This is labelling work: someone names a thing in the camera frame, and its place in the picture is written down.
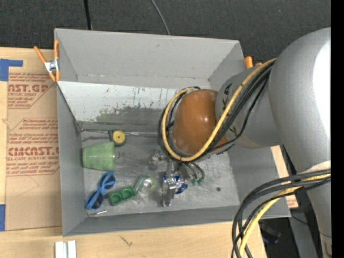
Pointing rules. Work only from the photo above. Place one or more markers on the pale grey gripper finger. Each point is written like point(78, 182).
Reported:
point(170, 195)
point(164, 196)

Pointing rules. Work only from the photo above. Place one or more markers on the blue and silver packet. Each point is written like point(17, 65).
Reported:
point(180, 185)

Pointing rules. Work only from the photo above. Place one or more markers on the clear glass thing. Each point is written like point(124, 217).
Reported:
point(146, 183)

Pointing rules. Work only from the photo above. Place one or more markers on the green toy brick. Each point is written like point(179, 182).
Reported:
point(121, 195)

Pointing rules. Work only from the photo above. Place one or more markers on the blue sunglasses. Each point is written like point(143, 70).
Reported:
point(103, 187)

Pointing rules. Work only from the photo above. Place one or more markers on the yellow and black wheel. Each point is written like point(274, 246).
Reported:
point(118, 136)

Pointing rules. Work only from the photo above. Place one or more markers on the thin metal pin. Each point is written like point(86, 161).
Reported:
point(98, 213)

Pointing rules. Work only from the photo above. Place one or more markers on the green cup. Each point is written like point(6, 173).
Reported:
point(98, 156)

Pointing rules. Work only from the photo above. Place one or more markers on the grey metal bin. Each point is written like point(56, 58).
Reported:
point(145, 63)

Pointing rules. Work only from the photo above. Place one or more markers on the brown cardboard board red print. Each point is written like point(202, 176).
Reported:
point(29, 144)

